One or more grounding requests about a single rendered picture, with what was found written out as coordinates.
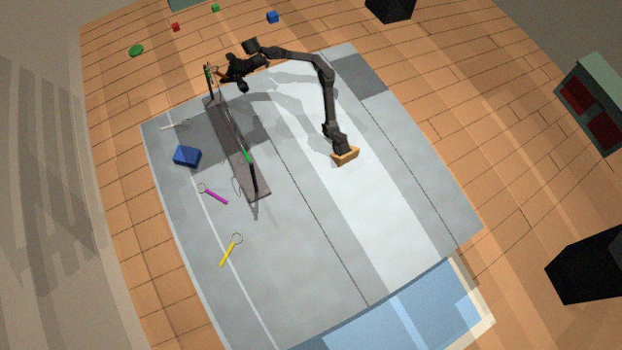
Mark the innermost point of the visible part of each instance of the beige ring with yellow handle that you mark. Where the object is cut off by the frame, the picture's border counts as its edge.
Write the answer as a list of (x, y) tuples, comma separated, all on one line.
[(229, 249)]

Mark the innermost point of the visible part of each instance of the blue cube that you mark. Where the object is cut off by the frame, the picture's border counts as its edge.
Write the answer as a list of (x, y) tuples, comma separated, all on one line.
[(187, 156)]

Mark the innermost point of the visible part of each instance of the purple handle with beige loop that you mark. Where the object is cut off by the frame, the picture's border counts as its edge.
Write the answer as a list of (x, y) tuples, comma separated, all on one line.
[(212, 193)]

